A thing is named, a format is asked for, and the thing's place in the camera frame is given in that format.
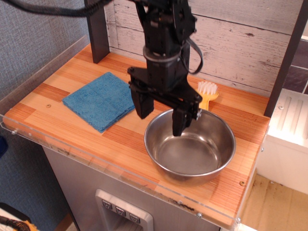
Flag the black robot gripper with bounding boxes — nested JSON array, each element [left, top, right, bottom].
[[128, 45, 201, 137]]

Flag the stainless steel pot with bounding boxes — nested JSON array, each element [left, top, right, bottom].
[[144, 110, 236, 186]]

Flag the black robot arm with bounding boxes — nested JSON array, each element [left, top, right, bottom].
[[128, 0, 202, 136]]

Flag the blue folded cloth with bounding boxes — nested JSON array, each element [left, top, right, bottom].
[[62, 72, 135, 133]]

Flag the yellow dish brush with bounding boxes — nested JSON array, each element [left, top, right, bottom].
[[197, 81, 219, 110]]

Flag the clear acrylic front guard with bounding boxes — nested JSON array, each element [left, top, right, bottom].
[[2, 111, 241, 230]]

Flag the grey toy fridge cabinet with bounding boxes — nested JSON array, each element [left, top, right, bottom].
[[44, 148, 220, 231]]

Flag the silver dispenser panel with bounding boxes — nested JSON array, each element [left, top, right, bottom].
[[95, 189, 154, 231]]

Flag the white toy sink unit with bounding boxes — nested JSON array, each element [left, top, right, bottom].
[[257, 36, 308, 193]]

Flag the orange object bottom left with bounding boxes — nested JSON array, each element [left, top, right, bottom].
[[0, 216, 38, 231]]

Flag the dark grey left post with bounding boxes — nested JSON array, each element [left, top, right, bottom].
[[87, 6, 110, 64]]

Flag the dark grey post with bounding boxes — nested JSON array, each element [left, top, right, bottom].
[[87, 6, 110, 64], [264, 0, 308, 117]]

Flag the dark grey right post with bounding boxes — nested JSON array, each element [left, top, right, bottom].
[[264, 0, 308, 117]]

